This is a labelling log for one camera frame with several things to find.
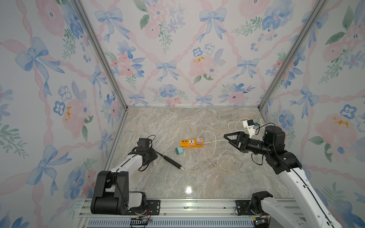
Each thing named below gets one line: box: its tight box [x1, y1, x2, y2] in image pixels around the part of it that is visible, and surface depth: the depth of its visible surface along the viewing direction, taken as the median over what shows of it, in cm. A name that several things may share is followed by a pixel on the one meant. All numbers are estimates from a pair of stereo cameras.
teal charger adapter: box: [175, 146, 184, 155], surface depth 95 cm
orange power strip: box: [180, 139, 205, 148], surface depth 97 cm
